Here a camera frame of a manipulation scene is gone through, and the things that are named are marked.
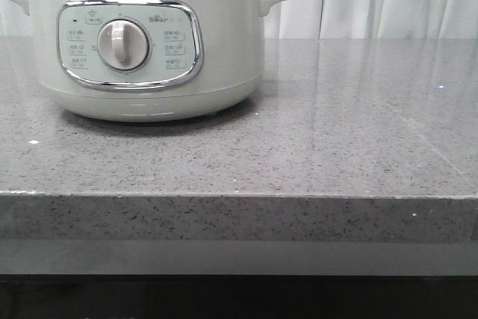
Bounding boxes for pale green electric pot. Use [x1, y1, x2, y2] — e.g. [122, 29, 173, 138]
[10, 0, 286, 123]

